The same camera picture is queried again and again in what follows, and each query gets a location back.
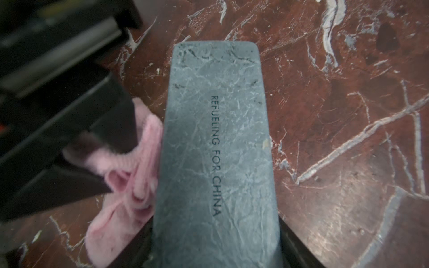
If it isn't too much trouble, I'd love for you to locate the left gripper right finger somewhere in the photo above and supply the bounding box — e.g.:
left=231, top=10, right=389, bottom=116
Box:
left=279, top=217, right=325, bottom=268

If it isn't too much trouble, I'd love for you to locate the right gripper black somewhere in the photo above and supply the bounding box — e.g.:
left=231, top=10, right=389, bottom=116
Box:
left=1, top=1, right=143, bottom=174

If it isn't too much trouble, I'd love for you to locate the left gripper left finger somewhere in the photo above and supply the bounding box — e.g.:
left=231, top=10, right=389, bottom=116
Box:
left=108, top=219, right=153, bottom=268

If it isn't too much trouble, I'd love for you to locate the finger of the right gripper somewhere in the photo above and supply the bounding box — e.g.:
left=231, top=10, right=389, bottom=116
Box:
left=1, top=157, right=111, bottom=221

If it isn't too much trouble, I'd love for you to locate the pink cloth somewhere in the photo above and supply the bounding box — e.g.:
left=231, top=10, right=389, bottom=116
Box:
left=62, top=98, right=163, bottom=268

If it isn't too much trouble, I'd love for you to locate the grey-blue rectangular eyeglass case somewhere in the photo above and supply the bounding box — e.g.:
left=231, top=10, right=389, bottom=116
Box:
left=144, top=41, right=283, bottom=268

